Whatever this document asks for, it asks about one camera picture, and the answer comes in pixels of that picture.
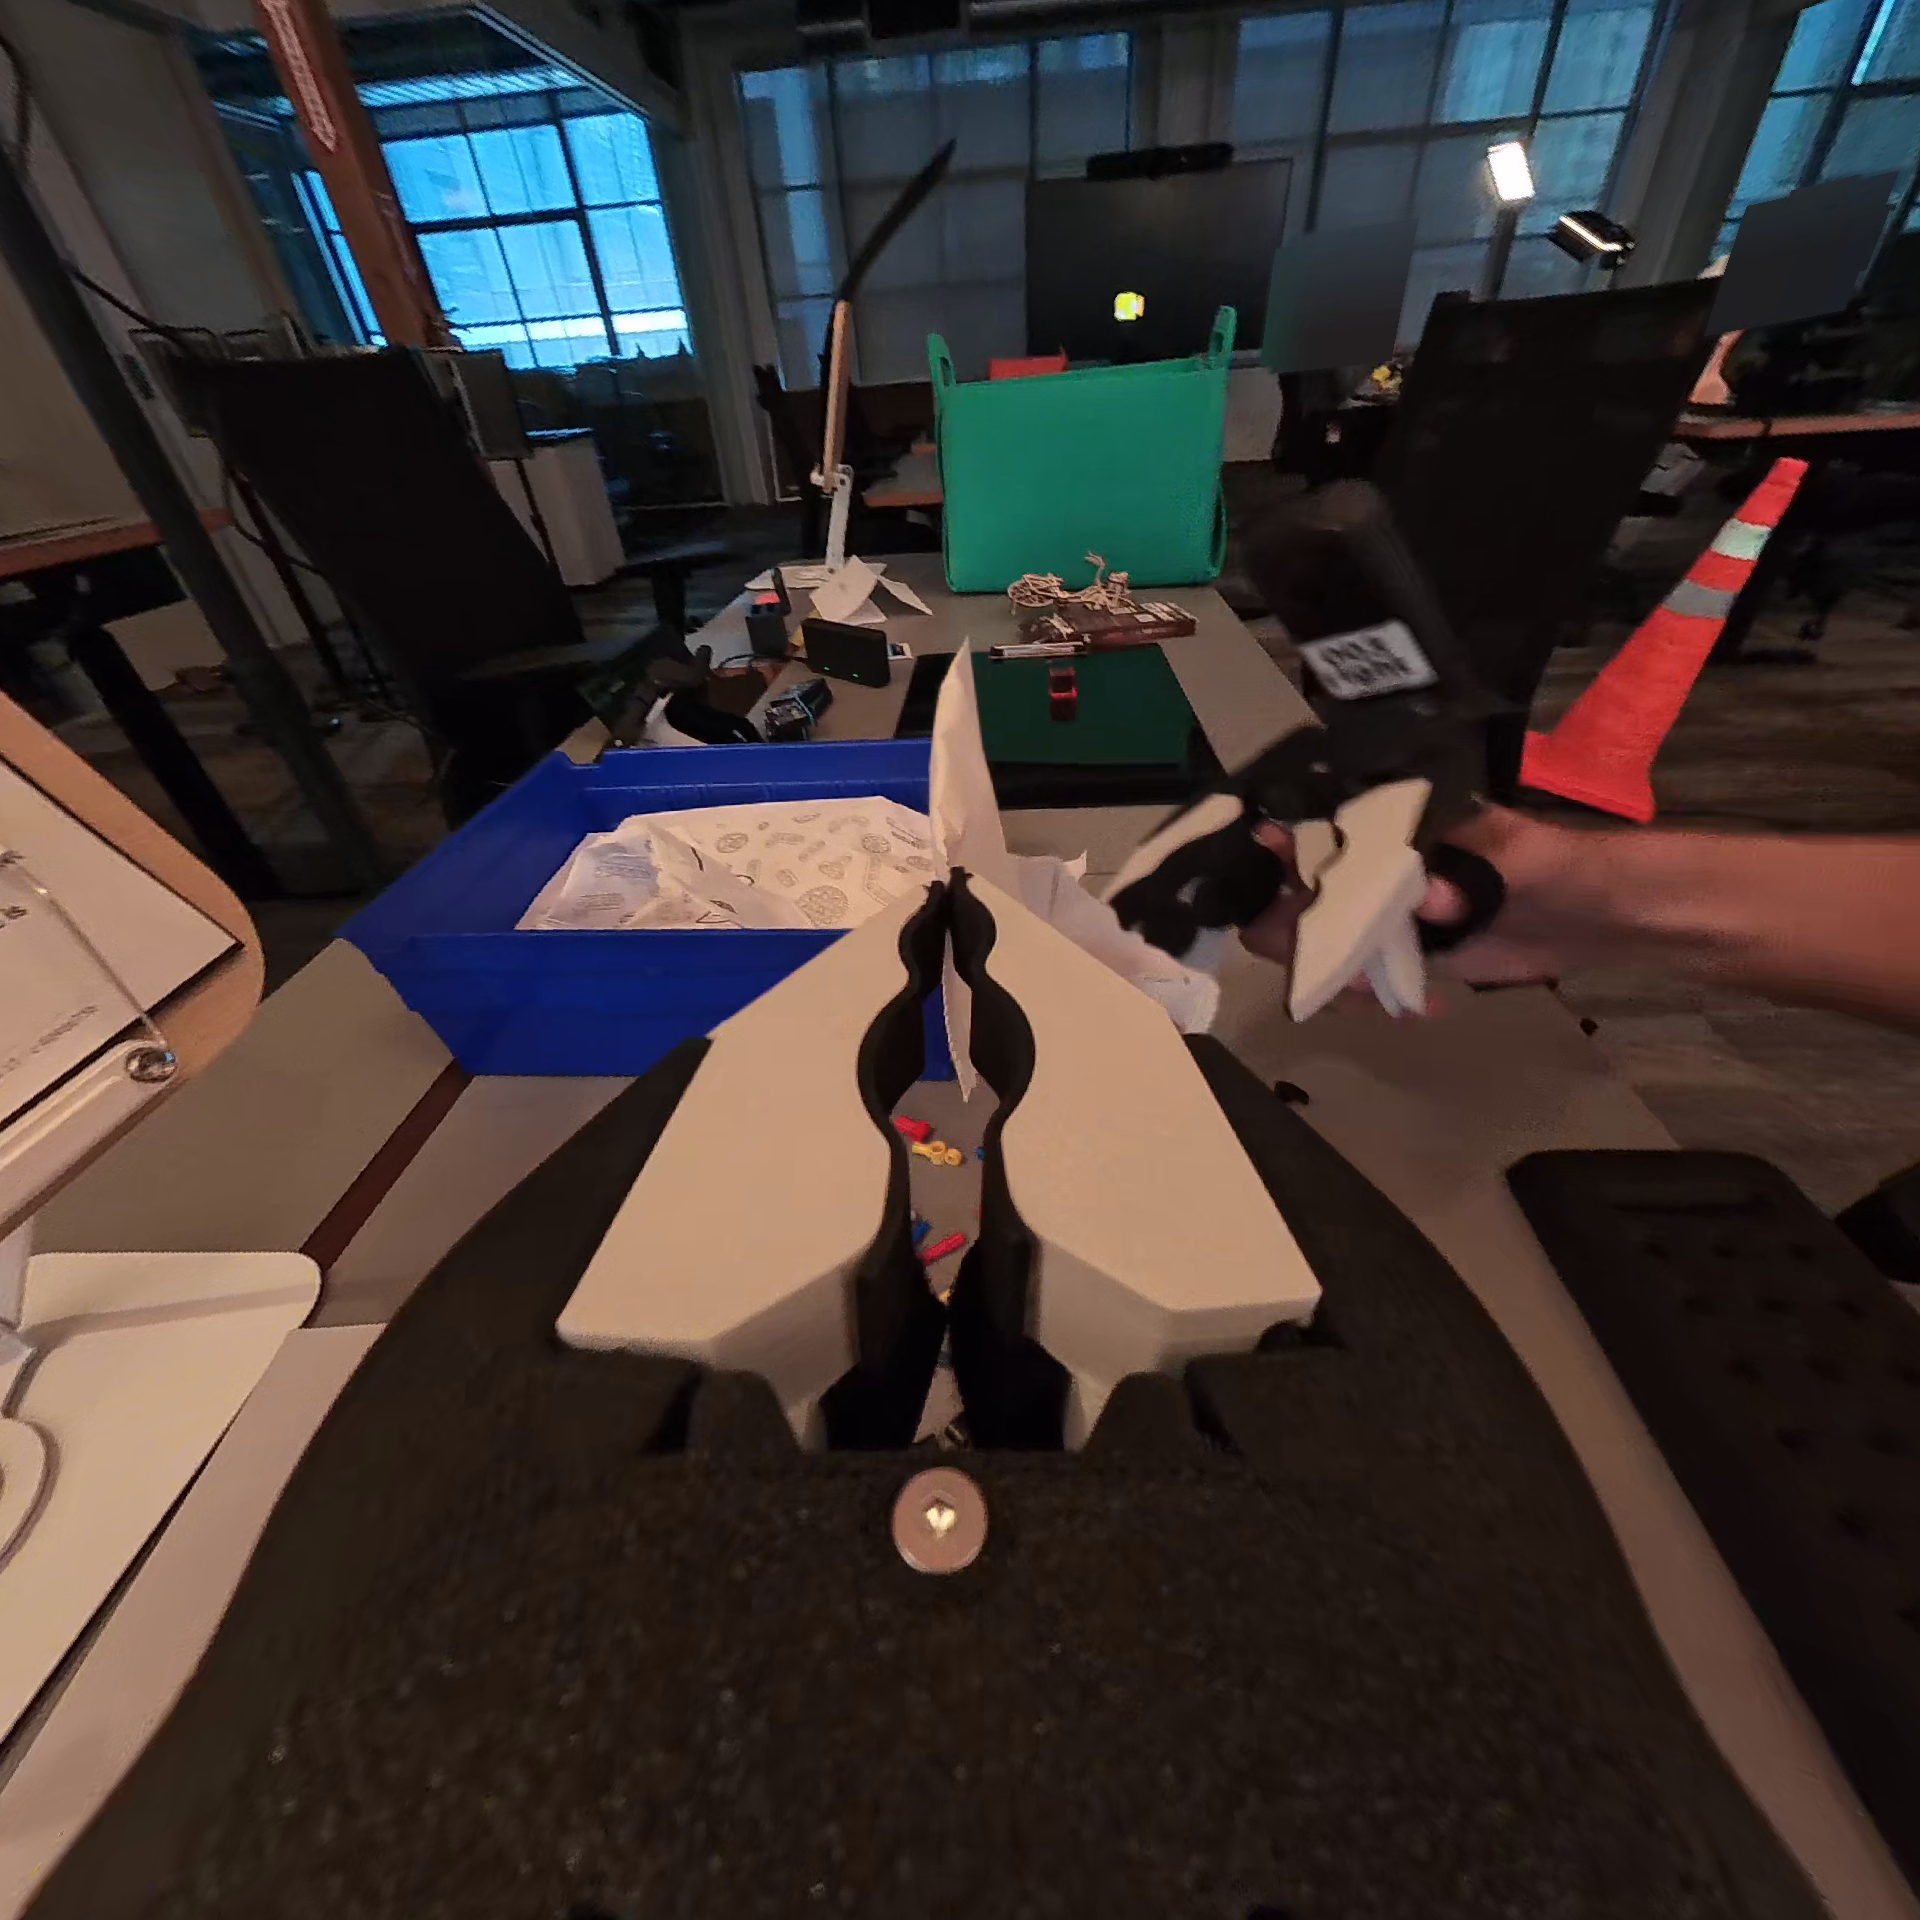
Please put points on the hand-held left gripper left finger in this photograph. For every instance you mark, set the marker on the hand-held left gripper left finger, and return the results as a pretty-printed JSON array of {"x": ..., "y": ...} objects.
[{"x": 720, "y": 1201}]

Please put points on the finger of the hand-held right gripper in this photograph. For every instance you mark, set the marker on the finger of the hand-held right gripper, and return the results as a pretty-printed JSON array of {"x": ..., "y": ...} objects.
[
  {"x": 1364, "y": 884},
  {"x": 1184, "y": 848}
]

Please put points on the blue plastic bin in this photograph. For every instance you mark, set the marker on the blue plastic bin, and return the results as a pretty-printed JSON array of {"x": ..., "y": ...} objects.
[{"x": 600, "y": 991}]

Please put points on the white document stand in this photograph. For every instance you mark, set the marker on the white document stand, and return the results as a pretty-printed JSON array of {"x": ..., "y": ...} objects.
[{"x": 151, "y": 1351}]

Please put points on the black monitor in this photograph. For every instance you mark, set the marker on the black monitor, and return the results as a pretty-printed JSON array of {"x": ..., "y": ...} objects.
[{"x": 1154, "y": 255}]

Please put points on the studio light panel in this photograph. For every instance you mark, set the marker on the studio light panel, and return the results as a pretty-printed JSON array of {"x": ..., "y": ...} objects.
[{"x": 1511, "y": 173}]

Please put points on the black radio red button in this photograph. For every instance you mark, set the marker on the black radio red button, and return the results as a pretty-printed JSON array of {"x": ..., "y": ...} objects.
[{"x": 769, "y": 615}]

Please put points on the wooden post red banner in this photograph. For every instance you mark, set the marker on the wooden post red banner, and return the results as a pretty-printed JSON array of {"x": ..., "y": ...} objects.
[{"x": 352, "y": 165}]

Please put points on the tan brick assembly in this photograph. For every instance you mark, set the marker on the tan brick assembly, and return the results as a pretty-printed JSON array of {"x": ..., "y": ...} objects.
[{"x": 1064, "y": 584}]

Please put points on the white folded papers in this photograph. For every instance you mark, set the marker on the white folded papers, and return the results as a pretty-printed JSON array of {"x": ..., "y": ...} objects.
[{"x": 862, "y": 588}]

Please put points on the brown brick bar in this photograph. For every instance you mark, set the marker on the brown brick bar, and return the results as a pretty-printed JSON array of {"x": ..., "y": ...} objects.
[{"x": 1140, "y": 623}]

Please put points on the black perforated pad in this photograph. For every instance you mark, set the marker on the black perforated pad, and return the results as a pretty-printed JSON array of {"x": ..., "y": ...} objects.
[{"x": 1724, "y": 1425}]

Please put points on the instruction booklet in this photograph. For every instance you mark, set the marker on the instruction booklet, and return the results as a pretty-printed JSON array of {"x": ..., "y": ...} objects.
[{"x": 338, "y": 1425}]

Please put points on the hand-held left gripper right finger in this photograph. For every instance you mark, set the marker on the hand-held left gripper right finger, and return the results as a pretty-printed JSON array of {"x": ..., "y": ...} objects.
[{"x": 1171, "y": 1184}]

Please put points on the pile of blue red pins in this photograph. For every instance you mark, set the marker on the pile of blue red pins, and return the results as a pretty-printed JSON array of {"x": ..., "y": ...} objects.
[{"x": 939, "y": 1154}]

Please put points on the green felt bag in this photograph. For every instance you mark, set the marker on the green felt bag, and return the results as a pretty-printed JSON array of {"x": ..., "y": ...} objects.
[{"x": 1080, "y": 464}]

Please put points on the person's right hand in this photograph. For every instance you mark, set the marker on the person's right hand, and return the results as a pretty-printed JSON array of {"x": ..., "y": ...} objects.
[{"x": 1523, "y": 901}]

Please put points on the black box green lights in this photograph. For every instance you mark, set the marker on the black box green lights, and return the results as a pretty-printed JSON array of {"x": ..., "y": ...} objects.
[{"x": 848, "y": 653}]

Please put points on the grey desk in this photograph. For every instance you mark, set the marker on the grey desk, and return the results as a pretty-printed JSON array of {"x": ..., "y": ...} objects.
[{"x": 270, "y": 1110}]

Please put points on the small red block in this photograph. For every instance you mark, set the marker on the small red block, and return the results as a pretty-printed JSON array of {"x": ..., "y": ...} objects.
[{"x": 1064, "y": 694}]

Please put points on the person's right forearm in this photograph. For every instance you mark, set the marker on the person's right forearm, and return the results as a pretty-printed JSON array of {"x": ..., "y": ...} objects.
[{"x": 1724, "y": 914}]

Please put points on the orange traffic cone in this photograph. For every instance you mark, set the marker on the orange traffic cone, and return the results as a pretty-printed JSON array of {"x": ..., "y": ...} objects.
[{"x": 1650, "y": 674}]

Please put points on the small black blue device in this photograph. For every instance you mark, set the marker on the small black blue device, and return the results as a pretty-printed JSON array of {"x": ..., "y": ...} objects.
[{"x": 798, "y": 708}]

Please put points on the white and black device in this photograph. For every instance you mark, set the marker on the white and black device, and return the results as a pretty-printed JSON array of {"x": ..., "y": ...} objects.
[{"x": 704, "y": 720}]

